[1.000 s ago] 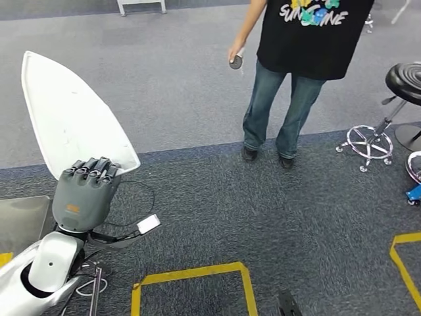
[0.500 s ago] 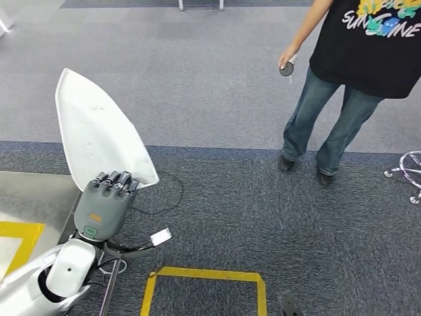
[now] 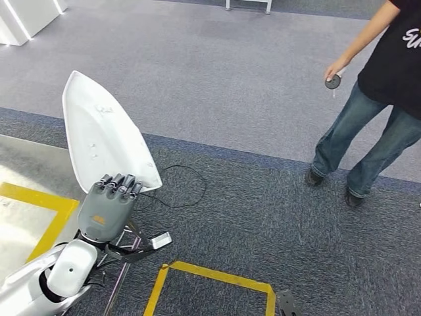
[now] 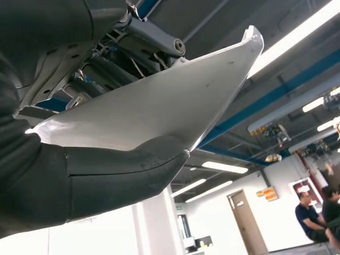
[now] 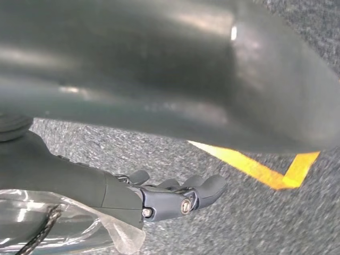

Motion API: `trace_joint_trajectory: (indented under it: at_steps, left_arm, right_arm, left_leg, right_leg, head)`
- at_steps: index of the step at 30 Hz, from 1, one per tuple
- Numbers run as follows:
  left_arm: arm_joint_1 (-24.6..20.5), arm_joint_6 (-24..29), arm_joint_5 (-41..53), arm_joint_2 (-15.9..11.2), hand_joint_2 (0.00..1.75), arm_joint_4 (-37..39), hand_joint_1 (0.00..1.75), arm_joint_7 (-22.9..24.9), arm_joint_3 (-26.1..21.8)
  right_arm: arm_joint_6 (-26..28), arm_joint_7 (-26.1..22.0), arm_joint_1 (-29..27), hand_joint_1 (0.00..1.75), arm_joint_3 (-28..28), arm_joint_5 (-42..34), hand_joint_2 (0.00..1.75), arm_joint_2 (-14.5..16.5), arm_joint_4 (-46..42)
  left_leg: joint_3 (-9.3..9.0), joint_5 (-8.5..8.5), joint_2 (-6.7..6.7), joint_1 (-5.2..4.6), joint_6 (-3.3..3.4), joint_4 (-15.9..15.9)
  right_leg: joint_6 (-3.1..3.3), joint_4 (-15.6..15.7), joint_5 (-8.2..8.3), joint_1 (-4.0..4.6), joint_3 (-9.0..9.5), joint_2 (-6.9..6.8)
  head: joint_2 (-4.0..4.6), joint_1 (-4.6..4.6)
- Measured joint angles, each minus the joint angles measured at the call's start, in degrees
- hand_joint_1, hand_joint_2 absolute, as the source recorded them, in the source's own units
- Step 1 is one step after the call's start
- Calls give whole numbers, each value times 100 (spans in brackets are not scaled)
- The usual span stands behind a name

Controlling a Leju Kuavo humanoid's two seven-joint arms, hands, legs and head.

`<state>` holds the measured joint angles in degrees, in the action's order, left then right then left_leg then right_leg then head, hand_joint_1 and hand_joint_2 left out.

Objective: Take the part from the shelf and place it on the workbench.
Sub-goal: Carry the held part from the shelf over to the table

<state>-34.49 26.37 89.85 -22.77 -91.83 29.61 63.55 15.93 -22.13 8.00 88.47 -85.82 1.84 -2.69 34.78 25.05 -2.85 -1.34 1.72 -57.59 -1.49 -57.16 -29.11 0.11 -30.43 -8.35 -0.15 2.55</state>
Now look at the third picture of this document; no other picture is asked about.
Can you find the person's right hand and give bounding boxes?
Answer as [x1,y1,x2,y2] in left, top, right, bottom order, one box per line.
[324,55,349,84]

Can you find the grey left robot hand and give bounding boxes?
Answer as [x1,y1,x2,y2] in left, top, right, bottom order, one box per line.
[77,173,143,244]

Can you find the black round disc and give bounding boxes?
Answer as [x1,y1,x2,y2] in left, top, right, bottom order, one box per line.
[324,73,343,91]

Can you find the white plastic cover part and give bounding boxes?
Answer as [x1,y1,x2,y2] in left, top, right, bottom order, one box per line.
[62,70,163,194]

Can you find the yellow workbench tape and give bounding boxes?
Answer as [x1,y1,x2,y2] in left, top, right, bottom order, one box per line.
[0,182,81,263]

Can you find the steel workbench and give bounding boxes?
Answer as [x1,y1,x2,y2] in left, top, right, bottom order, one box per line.
[0,134,142,316]

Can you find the person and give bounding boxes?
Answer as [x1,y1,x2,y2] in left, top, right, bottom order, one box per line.
[306,0,421,209]

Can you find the white table legs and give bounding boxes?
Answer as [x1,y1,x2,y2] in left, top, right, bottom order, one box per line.
[225,0,273,15]

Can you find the white lit furniture block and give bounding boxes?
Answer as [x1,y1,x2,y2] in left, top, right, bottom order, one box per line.
[0,0,68,47]

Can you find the black left camera bracket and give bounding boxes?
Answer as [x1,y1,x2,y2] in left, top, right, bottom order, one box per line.
[73,231,158,265]

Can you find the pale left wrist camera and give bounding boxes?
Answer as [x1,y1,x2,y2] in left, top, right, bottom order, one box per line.
[149,231,173,250]

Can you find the black floor cable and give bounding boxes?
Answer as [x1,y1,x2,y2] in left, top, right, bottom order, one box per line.
[134,165,207,210]

